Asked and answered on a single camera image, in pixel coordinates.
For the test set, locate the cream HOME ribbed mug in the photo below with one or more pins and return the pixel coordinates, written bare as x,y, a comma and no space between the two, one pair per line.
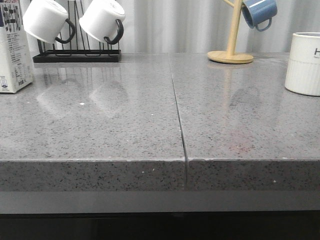
303,70

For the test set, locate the white blue milk carton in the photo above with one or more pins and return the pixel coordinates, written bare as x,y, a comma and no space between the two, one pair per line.
16,68

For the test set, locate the wooden mug tree stand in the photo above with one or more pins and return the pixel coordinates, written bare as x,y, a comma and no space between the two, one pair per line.
229,56

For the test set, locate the right white enamel mug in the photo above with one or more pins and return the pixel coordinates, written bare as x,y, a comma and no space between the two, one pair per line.
103,21

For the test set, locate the white enamel mug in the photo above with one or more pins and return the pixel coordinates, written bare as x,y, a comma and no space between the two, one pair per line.
44,19
103,21

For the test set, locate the blue hanging mug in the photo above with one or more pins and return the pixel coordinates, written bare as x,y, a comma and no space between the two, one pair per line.
256,12

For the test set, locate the left white enamel mug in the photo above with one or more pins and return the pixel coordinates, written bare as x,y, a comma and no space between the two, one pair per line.
44,19

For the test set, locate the black wire mug rack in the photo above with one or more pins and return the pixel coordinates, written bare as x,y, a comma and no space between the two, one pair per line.
82,48

